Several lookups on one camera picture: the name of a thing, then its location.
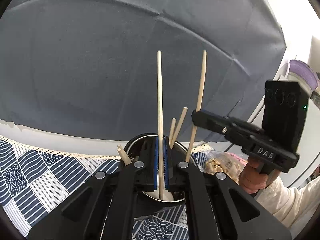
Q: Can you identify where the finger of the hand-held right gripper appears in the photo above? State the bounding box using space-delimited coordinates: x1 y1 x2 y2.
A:
191 110 232 137

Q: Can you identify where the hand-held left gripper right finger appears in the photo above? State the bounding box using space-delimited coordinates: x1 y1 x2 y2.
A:
163 135 293 240

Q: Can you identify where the white spoon printed handle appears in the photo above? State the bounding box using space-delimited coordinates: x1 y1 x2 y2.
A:
159 190 175 202

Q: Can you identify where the blue patterned tablecloth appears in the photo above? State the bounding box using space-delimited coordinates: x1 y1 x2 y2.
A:
0 135 213 240

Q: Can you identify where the black cylindrical utensil holder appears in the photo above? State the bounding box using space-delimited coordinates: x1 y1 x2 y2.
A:
119 134 192 203

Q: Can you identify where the clear plastic box of biscuits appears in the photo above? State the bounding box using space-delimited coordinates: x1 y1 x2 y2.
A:
197 150 250 184

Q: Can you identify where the person's right forearm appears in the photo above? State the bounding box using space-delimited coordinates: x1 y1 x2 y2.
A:
256 165 320 230

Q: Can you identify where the grey backdrop cloth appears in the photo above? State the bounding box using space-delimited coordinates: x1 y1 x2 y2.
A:
0 0 288 153

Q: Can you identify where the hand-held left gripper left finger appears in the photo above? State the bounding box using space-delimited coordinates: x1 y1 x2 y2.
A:
27 135 160 240

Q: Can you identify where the person's right hand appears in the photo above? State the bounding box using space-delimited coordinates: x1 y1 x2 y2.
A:
239 155 278 195

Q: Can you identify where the purple basket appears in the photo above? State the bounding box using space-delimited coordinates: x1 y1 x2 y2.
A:
289 59 319 89

